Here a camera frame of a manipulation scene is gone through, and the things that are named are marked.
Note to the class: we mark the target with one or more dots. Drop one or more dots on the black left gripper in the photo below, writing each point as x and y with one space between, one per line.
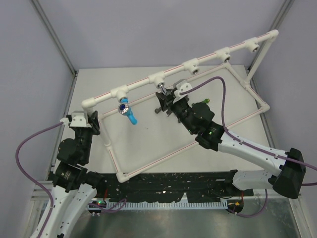
94 121

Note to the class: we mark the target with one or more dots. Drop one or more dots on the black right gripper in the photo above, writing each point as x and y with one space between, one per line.
163 99

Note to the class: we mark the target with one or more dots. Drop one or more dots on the chrome water faucet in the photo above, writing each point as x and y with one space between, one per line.
164 90

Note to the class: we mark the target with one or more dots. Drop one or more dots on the white PVC pipe frame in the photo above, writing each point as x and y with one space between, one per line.
158 143

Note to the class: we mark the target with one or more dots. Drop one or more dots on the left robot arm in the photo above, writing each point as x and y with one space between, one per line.
73 185

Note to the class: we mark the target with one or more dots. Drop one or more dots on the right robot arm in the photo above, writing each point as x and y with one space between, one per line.
280 170

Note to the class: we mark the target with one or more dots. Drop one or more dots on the dark bronze long faucet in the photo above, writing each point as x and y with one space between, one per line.
158 110

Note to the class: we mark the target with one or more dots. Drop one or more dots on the blue chrome faucet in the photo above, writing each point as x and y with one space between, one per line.
125 110

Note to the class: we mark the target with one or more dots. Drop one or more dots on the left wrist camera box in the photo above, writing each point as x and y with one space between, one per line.
76 119

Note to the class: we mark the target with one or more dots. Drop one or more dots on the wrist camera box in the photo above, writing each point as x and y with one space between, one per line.
76 119
179 88

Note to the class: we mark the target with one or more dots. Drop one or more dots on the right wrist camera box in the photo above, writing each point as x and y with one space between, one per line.
179 88

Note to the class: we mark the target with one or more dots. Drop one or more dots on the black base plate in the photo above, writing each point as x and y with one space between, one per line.
171 187

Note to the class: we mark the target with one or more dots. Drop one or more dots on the white slotted cable duct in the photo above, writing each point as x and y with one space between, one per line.
182 205

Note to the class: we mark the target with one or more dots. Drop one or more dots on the aluminium frame post left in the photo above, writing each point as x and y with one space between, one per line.
53 35

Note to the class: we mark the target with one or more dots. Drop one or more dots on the aluminium frame post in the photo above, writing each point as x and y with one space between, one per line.
272 34
53 35

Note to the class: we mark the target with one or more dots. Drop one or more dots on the aluminium frame post right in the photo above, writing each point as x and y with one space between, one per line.
272 34

